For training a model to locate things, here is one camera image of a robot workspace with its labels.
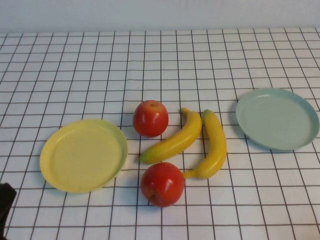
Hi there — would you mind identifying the red apple without stem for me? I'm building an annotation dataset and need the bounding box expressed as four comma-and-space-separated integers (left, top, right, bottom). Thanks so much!
132, 99, 169, 138

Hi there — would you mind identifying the yellow banana with green tip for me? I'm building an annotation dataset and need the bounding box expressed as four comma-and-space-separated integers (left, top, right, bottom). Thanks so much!
139, 107, 203, 165

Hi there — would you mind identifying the yellow banana with long stem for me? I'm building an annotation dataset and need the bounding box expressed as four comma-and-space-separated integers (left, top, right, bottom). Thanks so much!
182, 109, 228, 180

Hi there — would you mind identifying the red apple with stem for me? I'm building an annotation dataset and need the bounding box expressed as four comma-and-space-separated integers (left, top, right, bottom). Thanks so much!
140, 161, 185, 208

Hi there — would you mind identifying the yellow round plate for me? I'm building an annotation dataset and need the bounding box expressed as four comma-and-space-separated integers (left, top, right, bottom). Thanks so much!
39, 118, 129, 194

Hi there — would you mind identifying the pale green round plate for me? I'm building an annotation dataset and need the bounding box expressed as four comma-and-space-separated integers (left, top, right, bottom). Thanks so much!
235, 87, 320, 153

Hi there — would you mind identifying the white black-grid tablecloth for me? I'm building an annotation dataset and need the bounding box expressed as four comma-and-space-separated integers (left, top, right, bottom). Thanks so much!
0, 26, 320, 240

